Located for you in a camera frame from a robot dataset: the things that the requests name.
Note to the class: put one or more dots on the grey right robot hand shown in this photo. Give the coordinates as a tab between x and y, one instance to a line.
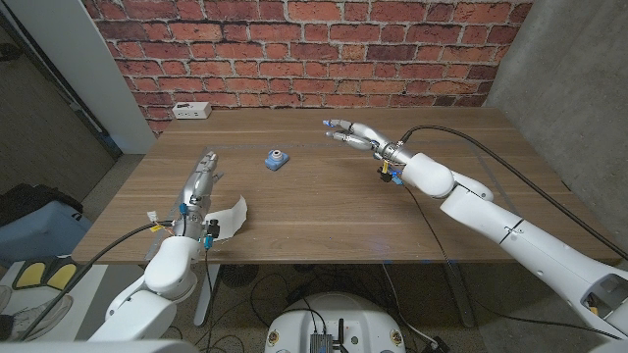
365	137

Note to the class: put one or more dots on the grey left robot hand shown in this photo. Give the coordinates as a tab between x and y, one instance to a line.
198	186

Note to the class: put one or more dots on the white paper shipping label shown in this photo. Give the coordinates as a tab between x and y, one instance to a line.
230	218

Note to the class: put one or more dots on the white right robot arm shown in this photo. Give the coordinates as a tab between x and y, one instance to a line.
539	250

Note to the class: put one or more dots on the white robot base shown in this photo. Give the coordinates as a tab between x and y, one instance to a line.
353	318

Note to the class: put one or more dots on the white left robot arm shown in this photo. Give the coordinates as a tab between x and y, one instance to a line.
167	269

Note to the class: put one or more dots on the white power strip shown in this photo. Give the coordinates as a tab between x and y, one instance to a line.
191	111

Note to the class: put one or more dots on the black floor fan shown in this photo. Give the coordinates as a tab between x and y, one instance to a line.
239	275

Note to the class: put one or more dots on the red brick printed backdrop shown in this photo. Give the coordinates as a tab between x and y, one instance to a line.
304	54

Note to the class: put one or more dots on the white table leg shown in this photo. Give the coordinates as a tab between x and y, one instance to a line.
205	299

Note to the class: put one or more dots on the black yellow foot pedal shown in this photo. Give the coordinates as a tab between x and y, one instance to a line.
61	277
30	275

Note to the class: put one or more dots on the black bag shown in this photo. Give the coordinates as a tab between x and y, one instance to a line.
29	198

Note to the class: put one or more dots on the grey table leg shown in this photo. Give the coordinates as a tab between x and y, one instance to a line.
460	299

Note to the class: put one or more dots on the grey electronics box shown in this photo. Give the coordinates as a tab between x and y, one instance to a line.
320	344

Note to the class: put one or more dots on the white floor mat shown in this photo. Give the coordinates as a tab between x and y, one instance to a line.
24	298

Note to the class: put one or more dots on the grey sneaker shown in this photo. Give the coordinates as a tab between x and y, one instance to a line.
34	321

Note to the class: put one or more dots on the blue toy camera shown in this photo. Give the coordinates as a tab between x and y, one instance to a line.
276	161

